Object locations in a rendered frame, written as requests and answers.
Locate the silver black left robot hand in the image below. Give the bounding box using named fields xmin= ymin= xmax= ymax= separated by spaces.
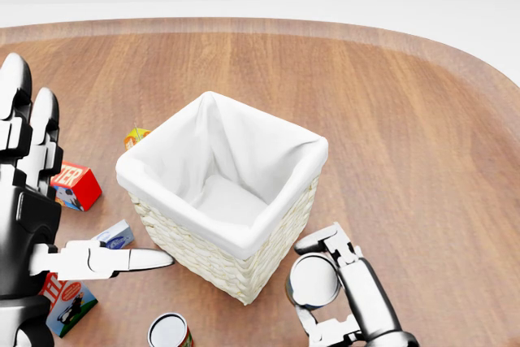
xmin=0 ymin=52 xmax=176 ymax=300

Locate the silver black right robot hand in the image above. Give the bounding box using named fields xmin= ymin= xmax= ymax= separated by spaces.
xmin=293 ymin=222 xmax=421 ymax=347

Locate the silver tin with dark label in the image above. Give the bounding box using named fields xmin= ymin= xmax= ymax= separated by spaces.
xmin=285 ymin=252 xmax=343 ymax=310

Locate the white wicker basket cloth liner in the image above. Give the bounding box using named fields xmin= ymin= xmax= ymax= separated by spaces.
xmin=115 ymin=90 xmax=330 ymax=306

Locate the red butter box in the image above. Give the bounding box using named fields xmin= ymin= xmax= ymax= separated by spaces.
xmin=50 ymin=160 xmax=103 ymax=213

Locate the red blue cow print carton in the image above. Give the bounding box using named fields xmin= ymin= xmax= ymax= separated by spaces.
xmin=39 ymin=271 xmax=99 ymax=339

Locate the blue white cream cheese box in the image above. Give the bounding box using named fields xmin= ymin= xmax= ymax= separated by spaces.
xmin=90 ymin=219 xmax=136 ymax=250

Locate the small orange juice carton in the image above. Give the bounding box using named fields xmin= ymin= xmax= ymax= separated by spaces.
xmin=123 ymin=122 xmax=153 ymax=151

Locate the tin with red green label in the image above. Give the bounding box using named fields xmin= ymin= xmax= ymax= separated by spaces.
xmin=146 ymin=312 xmax=194 ymax=347

